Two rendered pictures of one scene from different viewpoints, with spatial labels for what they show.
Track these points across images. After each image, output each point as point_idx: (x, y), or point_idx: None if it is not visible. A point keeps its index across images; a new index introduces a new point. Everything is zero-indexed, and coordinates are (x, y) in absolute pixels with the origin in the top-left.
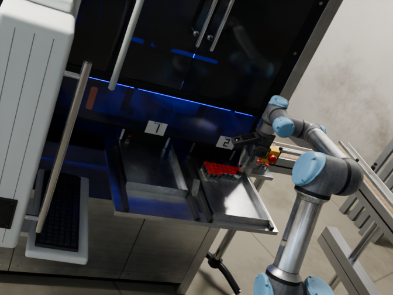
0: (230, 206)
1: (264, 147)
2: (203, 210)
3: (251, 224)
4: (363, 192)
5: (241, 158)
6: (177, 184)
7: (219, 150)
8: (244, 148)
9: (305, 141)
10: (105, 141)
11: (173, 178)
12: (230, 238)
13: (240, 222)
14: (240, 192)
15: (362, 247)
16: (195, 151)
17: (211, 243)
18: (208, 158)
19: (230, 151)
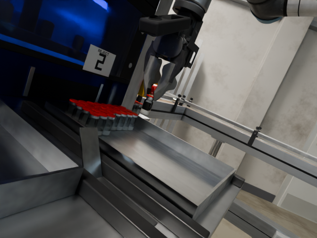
0: (169, 171)
1: (193, 42)
2: (152, 212)
3: (222, 191)
4: (200, 121)
5: (147, 75)
6: (23, 160)
7: (78, 89)
8: (151, 55)
9: (285, 4)
10: None
11: (3, 146)
12: None
13: (215, 197)
14: (149, 142)
15: None
16: (35, 92)
17: None
18: (63, 104)
19: (94, 89)
